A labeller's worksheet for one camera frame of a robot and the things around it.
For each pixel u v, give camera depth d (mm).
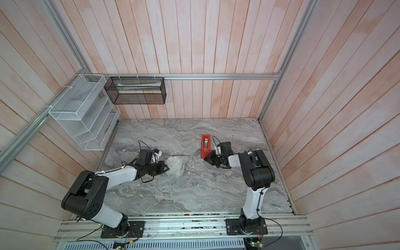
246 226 660
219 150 972
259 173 511
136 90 1046
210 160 894
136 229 731
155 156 779
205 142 991
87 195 447
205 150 953
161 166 816
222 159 783
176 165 877
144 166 731
